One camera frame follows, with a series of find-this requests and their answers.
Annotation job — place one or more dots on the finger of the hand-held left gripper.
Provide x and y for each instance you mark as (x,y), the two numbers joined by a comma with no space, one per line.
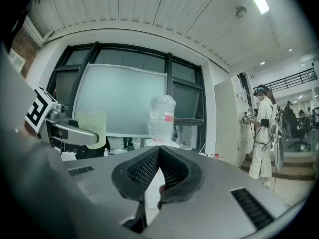
(82,137)

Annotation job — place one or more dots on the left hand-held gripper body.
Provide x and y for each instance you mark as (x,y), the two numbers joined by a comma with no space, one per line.
(37,108)

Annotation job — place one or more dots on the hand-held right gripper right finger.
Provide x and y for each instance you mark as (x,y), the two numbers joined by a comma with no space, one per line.
(211,208)

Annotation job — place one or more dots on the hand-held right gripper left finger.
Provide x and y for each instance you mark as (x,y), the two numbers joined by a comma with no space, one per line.
(99,180)

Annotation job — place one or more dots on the pale green translucent cup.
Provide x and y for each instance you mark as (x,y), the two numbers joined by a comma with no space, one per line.
(92,121)

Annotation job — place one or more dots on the large plastic-wrapped water bottle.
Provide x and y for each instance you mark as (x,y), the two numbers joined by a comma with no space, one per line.
(162,118)

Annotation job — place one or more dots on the black bag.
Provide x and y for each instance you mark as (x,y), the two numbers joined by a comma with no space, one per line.
(87,152)

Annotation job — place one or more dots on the small clear plastic bottle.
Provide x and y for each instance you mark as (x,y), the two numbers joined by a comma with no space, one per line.
(106,153)

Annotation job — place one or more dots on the frosted glass panel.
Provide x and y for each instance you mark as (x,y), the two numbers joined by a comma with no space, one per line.
(119,96)

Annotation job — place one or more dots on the white board with sockets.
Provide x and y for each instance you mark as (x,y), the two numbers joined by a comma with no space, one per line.
(243,138)

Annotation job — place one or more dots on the white partition panel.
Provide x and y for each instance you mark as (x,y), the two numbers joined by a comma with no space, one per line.
(225,121)

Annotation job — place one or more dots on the wooden step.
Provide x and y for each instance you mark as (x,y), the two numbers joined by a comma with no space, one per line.
(294,168)

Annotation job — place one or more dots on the black office chair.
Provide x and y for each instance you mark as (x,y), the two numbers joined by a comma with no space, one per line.
(295,123)

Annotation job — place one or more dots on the black window frame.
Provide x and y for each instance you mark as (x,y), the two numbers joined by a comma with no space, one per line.
(169,83)

